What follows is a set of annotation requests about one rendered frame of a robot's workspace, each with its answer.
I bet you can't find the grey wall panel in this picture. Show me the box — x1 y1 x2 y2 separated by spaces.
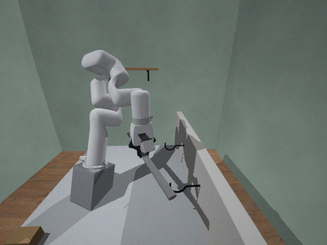
175 111 267 245

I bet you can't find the dark grey rod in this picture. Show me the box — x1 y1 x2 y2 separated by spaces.
140 145 177 201

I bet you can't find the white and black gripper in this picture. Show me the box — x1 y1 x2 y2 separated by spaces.
128 122 156 158

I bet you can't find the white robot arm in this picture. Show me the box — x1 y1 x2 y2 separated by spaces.
80 50 156 169

